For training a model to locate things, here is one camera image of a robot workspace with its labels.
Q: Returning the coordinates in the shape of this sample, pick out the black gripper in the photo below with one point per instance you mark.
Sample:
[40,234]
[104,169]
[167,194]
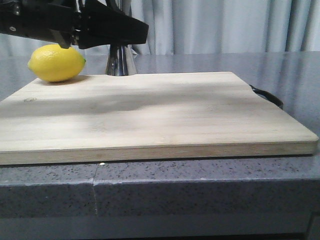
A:
[55,21]

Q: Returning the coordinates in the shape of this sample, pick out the steel double jigger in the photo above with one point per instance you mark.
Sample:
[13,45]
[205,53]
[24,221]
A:
[120,60]

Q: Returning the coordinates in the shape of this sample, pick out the yellow lemon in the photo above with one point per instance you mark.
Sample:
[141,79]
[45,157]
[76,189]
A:
[52,63]

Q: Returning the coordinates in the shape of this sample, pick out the wooden cutting board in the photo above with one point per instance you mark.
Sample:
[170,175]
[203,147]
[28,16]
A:
[143,117]

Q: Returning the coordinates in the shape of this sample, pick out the black cutting board handle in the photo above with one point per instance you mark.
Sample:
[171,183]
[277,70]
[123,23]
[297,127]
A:
[267,96]

